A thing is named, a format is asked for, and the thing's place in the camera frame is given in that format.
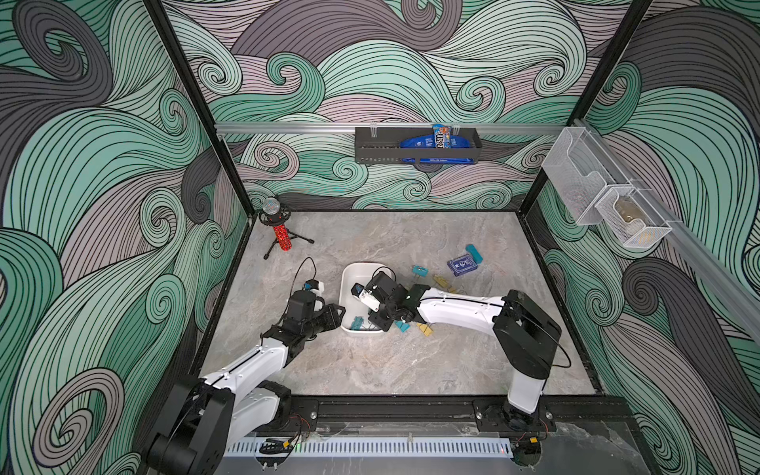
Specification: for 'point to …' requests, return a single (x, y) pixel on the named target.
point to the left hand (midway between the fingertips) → (341, 308)
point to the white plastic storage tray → (352, 273)
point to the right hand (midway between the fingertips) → (378, 308)
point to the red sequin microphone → (271, 207)
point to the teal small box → (474, 252)
